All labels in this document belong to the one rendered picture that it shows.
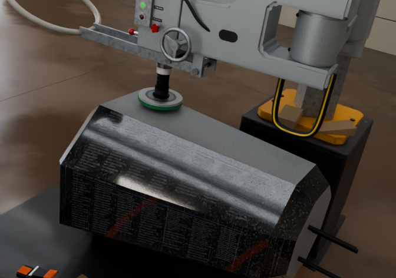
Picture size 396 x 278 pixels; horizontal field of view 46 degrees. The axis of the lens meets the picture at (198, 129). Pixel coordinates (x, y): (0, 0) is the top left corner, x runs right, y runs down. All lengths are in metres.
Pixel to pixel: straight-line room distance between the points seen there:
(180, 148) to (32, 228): 1.10
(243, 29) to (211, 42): 0.15
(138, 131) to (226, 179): 0.47
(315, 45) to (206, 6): 0.47
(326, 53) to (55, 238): 1.71
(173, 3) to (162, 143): 0.60
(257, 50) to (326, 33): 0.27
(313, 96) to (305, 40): 0.77
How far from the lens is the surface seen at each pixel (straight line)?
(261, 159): 2.00
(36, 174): 3.26
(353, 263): 2.99
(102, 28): 2.46
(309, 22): 1.86
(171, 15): 2.05
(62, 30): 2.36
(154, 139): 2.09
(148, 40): 2.13
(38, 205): 2.96
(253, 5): 1.91
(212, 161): 1.97
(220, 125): 2.22
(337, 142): 2.50
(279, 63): 1.91
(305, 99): 2.60
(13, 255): 2.64
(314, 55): 1.88
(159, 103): 2.22
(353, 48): 2.52
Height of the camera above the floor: 1.77
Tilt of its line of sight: 26 degrees down
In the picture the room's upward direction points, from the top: 9 degrees clockwise
